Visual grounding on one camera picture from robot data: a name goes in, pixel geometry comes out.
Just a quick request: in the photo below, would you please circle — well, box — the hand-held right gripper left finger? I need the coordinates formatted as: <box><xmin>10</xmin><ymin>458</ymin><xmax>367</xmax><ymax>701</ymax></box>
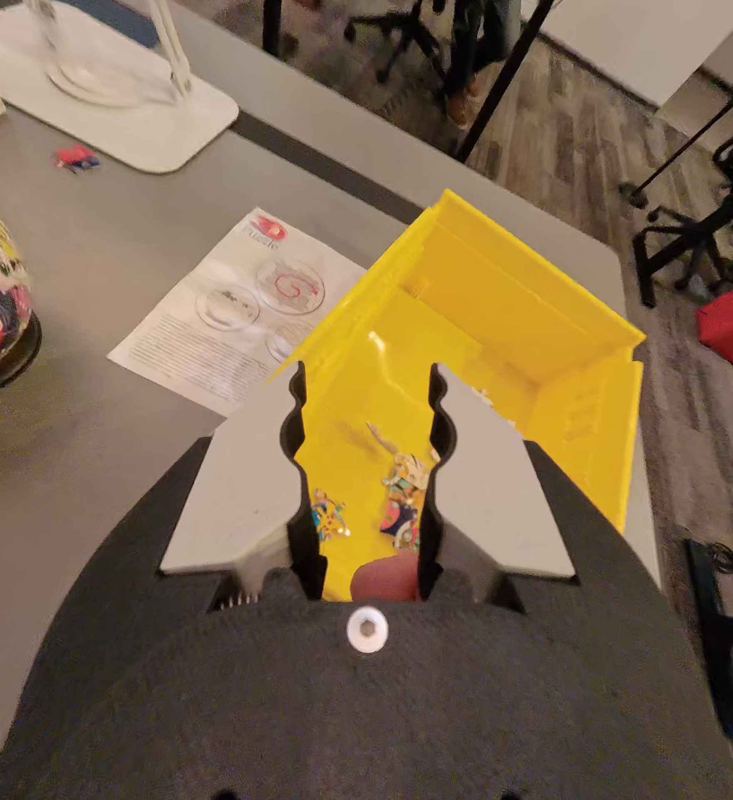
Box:
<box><xmin>160</xmin><ymin>361</ymin><xmax>328</xmax><ymax>602</ymax></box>

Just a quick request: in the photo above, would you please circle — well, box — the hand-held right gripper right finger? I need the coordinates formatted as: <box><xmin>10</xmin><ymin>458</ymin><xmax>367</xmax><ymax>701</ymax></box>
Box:
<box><xmin>418</xmin><ymin>362</ymin><xmax>578</xmax><ymax>604</ymax></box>

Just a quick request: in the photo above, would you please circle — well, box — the heap of puzzle pieces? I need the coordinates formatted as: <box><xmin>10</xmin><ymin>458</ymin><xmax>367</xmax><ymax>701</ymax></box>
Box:
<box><xmin>310</xmin><ymin>387</ymin><xmax>517</xmax><ymax>552</ymax></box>

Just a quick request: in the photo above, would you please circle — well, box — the yellow plastic bin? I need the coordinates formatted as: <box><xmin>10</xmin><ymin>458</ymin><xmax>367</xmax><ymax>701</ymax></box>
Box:
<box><xmin>271</xmin><ymin>189</ymin><xmax>647</xmax><ymax>604</ymax></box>

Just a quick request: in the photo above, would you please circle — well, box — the black round ball stand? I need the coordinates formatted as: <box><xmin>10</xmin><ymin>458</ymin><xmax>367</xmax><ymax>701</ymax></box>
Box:
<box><xmin>0</xmin><ymin>312</ymin><xmax>43</xmax><ymax>402</ymax></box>

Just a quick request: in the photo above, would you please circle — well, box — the blue red puzzle piece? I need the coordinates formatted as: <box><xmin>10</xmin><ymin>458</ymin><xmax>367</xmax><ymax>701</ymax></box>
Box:
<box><xmin>54</xmin><ymin>145</ymin><xmax>101</xmax><ymax>174</ymax></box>

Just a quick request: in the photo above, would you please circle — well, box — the person's right hand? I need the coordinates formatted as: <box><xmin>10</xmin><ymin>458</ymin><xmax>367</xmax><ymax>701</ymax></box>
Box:
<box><xmin>349</xmin><ymin>557</ymin><xmax>420</xmax><ymax>603</ymax></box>

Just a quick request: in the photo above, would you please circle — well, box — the white instruction leaflet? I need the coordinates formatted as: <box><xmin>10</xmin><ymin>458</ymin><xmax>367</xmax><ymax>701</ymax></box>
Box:
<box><xmin>107</xmin><ymin>207</ymin><xmax>368</xmax><ymax>418</ymax></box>

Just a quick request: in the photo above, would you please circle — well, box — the black office chair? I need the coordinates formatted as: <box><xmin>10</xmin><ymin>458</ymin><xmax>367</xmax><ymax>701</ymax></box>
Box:
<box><xmin>344</xmin><ymin>0</ymin><xmax>448</xmax><ymax>85</ymax></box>
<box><xmin>632</xmin><ymin>115</ymin><xmax>733</xmax><ymax>308</ymax></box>

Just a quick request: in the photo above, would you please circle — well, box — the black table leg frame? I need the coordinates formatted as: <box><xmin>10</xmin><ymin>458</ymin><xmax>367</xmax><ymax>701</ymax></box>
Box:
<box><xmin>684</xmin><ymin>537</ymin><xmax>733</xmax><ymax>757</ymax></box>

